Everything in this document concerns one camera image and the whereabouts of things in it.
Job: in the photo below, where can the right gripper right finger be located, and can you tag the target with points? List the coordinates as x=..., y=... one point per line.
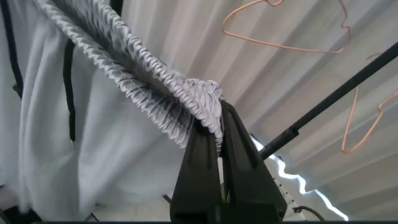
x=248, y=180

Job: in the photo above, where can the pale grey shorts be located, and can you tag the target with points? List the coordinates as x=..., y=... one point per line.
x=124, y=71

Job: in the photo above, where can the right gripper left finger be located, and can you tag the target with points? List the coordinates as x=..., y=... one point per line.
x=196, y=180

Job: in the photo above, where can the pink clothes hanger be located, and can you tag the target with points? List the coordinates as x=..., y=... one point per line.
x=348, y=123
x=280, y=43

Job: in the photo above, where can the white curtain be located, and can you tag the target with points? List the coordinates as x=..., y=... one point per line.
x=202, y=37

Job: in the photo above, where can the black clothes rack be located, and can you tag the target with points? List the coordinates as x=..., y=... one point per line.
x=335, y=93

